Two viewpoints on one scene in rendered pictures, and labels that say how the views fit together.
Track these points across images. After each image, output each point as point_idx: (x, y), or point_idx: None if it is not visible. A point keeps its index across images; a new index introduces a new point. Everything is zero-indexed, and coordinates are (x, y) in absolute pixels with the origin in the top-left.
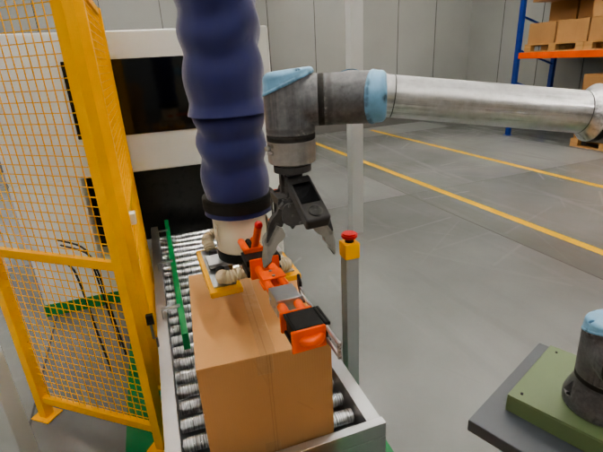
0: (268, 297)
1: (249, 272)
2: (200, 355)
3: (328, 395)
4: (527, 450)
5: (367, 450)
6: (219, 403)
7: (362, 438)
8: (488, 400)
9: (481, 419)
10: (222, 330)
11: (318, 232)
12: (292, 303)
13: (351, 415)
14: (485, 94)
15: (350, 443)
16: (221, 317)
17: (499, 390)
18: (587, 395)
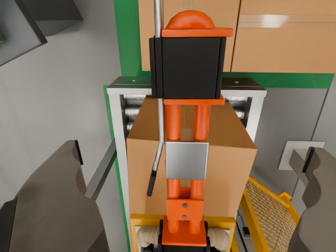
0: (162, 212)
1: (206, 229)
2: (247, 164)
3: (142, 111)
4: None
5: (126, 82)
6: (231, 127)
7: (127, 86)
8: (15, 54)
9: (30, 39)
10: (218, 187)
11: (88, 206)
12: (182, 136)
13: (127, 109)
14: None
15: (137, 85)
16: (213, 202)
17: (2, 60)
18: None
